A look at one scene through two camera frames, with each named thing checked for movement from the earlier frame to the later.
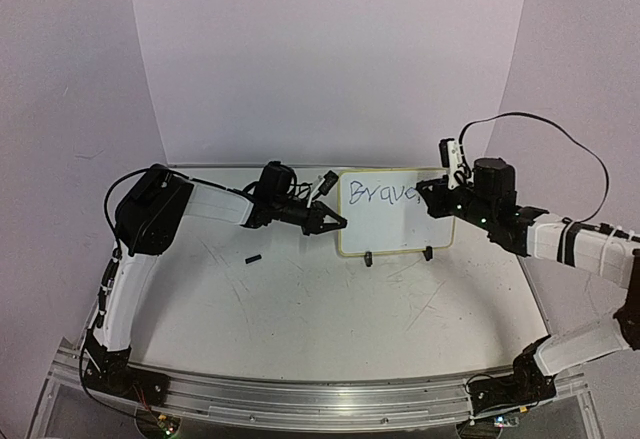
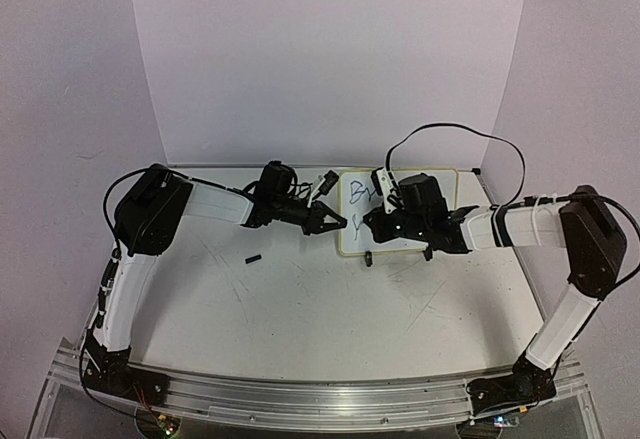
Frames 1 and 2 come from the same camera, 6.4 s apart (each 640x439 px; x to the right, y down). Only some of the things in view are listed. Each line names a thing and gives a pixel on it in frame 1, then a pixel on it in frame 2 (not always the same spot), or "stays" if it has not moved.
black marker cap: [253, 259] stays
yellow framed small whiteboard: [385, 212] stays
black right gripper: [431, 196] to [379, 230]
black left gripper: [320, 211] stays
